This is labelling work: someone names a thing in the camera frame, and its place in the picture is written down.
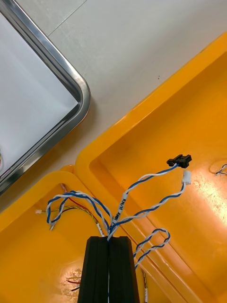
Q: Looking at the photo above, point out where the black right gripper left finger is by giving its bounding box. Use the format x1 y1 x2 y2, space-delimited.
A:
77 236 110 303

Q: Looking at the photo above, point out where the blue-white twisted wire harness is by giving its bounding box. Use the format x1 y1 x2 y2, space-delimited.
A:
214 163 227 176
133 228 171 270
46 153 192 242

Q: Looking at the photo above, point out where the yellow-orange plastic bin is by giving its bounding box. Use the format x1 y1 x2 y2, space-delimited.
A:
75 32 227 303
0 165 180 303

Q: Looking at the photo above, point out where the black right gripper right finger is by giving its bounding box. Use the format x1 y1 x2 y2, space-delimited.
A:
108 236 140 303

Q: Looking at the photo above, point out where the steel tray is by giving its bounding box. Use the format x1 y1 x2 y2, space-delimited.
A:
0 0 92 197

